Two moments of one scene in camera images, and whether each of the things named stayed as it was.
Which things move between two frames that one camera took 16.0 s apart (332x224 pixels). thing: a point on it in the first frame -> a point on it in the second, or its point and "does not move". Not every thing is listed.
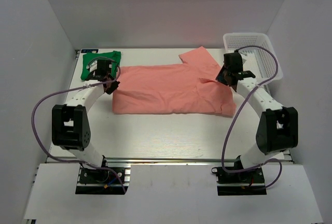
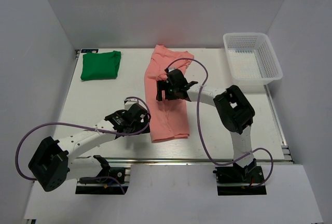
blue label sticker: (90, 50) does not move
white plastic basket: (259, 55) does not move
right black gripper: (220, 77) -> (163, 85)
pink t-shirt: (190, 87) -> (168, 119)
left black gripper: (114, 86) -> (141, 124)
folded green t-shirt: (114, 56) does not move
